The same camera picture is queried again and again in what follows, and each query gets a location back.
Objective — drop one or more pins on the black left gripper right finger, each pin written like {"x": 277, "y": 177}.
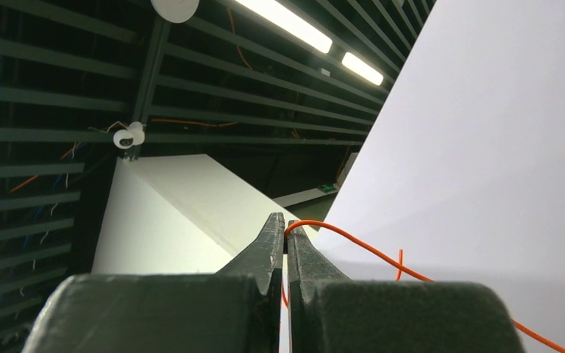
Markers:
{"x": 329, "y": 312}

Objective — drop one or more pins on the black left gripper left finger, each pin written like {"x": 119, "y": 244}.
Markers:
{"x": 236, "y": 309}

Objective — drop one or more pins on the white round ceiling disc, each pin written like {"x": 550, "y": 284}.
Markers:
{"x": 175, "y": 11}

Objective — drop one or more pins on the ceiling light strip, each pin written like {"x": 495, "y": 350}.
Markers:
{"x": 282, "y": 17}
{"x": 362, "y": 69}

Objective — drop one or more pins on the white ceiling security camera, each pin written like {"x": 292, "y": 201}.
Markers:
{"x": 132, "y": 135}

